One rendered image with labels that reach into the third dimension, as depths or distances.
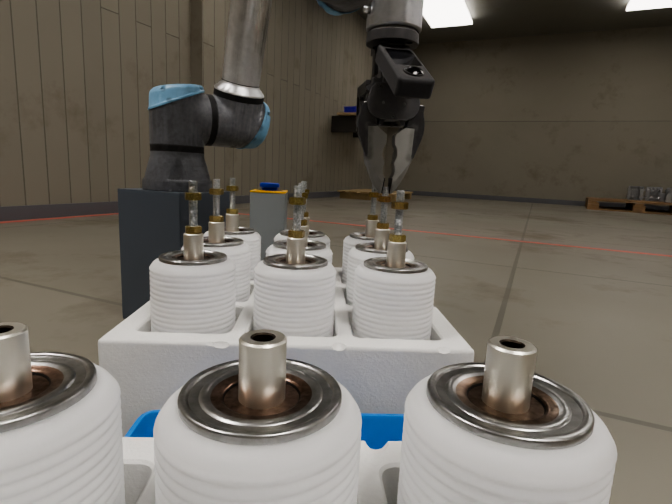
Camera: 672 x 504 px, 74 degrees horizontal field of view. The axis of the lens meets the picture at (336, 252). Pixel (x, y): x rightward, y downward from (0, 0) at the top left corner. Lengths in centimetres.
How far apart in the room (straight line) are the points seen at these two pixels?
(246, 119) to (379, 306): 69
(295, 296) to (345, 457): 30
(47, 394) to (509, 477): 20
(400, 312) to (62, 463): 35
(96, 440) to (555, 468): 19
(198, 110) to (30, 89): 225
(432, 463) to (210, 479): 9
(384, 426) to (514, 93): 810
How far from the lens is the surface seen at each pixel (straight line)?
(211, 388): 23
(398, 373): 49
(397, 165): 63
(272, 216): 89
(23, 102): 321
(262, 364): 20
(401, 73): 56
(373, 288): 49
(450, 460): 21
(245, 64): 108
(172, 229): 99
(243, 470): 19
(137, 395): 52
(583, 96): 843
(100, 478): 25
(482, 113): 844
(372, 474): 30
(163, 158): 104
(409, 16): 65
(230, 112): 108
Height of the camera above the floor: 36
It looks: 10 degrees down
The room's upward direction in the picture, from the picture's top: 3 degrees clockwise
